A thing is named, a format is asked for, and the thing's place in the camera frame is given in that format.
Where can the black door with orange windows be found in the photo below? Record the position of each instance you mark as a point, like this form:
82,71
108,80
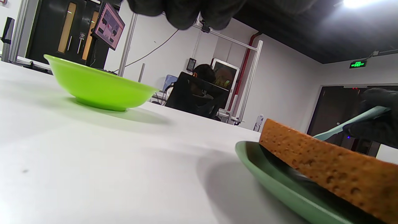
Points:
46,31

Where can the short metal post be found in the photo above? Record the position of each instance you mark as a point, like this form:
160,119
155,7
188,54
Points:
141,73

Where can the light green plate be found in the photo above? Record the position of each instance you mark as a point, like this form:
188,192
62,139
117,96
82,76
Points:
279,183

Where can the white framed screen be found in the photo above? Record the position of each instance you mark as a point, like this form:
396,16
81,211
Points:
225,74

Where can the black office chair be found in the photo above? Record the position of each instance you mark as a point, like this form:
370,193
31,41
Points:
186,99

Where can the green exit sign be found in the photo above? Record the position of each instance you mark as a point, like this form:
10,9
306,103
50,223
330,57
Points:
357,64

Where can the person's left hand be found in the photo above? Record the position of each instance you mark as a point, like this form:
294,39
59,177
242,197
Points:
183,12

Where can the aluminium frame rig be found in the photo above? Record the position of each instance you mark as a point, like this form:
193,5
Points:
252,77

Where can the black frame-mounted camera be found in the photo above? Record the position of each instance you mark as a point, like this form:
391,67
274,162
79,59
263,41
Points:
205,27

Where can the person's right hand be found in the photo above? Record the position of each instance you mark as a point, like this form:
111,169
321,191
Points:
377,130

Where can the orange-brown bread slice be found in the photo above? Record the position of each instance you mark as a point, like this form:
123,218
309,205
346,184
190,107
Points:
326,161

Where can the black wall panel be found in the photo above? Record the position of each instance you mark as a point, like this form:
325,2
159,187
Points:
191,64

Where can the lime green plastic bowl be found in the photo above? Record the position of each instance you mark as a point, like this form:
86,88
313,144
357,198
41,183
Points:
99,90

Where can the dark double door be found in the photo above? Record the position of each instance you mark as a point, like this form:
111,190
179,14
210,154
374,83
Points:
329,112

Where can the red wall pipe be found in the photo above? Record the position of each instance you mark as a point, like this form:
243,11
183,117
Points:
244,62

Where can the pink-screen monitor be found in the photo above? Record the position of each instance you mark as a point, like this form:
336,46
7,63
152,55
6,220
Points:
108,26

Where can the blue chair back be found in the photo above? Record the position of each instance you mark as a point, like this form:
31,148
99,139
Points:
169,82

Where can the bright ceiling lamp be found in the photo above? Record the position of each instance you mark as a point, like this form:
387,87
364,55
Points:
360,2

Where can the light teal dessert spatula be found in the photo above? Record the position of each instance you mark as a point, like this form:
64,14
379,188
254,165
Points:
357,119

